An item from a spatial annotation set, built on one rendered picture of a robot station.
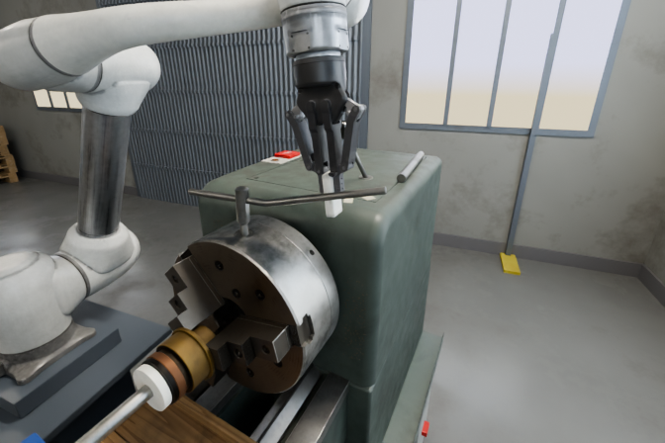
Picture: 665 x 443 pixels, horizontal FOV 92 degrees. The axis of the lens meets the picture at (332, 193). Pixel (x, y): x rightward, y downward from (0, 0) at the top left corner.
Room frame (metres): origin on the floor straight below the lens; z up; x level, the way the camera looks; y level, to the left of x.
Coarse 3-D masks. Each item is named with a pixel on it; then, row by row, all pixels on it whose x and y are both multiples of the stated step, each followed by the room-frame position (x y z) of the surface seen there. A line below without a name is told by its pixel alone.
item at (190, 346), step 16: (176, 336) 0.38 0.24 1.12; (192, 336) 0.38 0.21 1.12; (208, 336) 0.40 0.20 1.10; (160, 352) 0.36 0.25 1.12; (176, 352) 0.36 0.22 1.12; (192, 352) 0.36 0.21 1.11; (208, 352) 0.37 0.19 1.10; (160, 368) 0.33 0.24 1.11; (176, 368) 0.34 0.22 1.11; (192, 368) 0.35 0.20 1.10; (208, 368) 0.37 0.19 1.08; (176, 384) 0.33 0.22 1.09; (192, 384) 0.34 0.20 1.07; (176, 400) 0.33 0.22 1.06
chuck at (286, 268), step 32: (256, 224) 0.53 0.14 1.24; (224, 256) 0.46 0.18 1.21; (256, 256) 0.44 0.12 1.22; (288, 256) 0.47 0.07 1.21; (224, 288) 0.47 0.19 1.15; (256, 288) 0.43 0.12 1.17; (288, 288) 0.42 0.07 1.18; (320, 288) 0.47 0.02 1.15; (288, 320) 0.40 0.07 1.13; (320, 320) 0.44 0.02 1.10; (288, 352) 0.40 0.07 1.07; (256, 384) 0.44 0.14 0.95; (288, 384) 0.41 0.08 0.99
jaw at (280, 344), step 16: (240, 320) 0.43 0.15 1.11; (256, 320) 0.43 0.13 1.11; (304, 320) 0.41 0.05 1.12; (224, 336) 0.40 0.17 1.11; (240, 336) 0.39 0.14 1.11; (256, 336) 0.38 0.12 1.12; (272, 336) 0.38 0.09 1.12; (288, 336) 0.40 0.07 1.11; (304, 336) 0.41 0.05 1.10; (224, 352) 0.37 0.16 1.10; (240, 352) 0.37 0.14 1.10; (256, 352) 0.38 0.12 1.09; (272, 352) 0.37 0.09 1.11; (224, 368) 0.37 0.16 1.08
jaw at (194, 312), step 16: (192, 256) 0.50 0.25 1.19; (176, 272) 0.46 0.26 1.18; (192, 272) 0.48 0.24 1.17; (176, 288) 0.47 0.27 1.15; (192, 288) 0.45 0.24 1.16; (208, 288) 0.47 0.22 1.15; (176, 304) 0.44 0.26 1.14; (192, 304) 0.43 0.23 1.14; (208, 304) 0.45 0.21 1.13; (224, 304) 0.46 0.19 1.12; (176, 320) 0.41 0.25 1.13; (192, 320) 0.41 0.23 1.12
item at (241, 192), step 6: (240, 186) 0.50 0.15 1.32; (240, 192) 0.49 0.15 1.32; (246, 192) 0.49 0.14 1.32; (240, 198) 0.49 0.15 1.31; (246, 198) 0.49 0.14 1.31; (240, 204) 0.49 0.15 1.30; (246, 204) 0.49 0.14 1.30; (240, 210) 0.49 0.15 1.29; (246, 210) 0.49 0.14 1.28; (240, 216) 0.49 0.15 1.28; (246, 216) 0.49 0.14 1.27; (240, 222) 0.49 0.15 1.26; (246, 222) 0.49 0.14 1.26; (240, 228) 0.49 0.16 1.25; (246, 228) 0.50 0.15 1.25; (240, 234) 0.49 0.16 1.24; (246, 234) 0.50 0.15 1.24
